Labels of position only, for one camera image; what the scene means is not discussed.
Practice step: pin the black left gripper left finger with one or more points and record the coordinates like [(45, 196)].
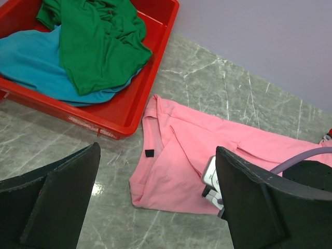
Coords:
[(46, 207)]

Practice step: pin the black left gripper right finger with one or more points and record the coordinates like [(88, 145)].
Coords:
[(265, 210)]

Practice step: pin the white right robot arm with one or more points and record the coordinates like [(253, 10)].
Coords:
[(309, 173)]

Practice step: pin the red plastic bin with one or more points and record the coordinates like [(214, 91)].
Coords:
[(120, 116)]

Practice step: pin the blue t shirt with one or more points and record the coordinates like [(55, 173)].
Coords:
[(32, 59)]

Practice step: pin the green t shirt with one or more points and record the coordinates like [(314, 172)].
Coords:
[(101, 42)]

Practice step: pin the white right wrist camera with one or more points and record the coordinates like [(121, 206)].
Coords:
[(212, 190)]

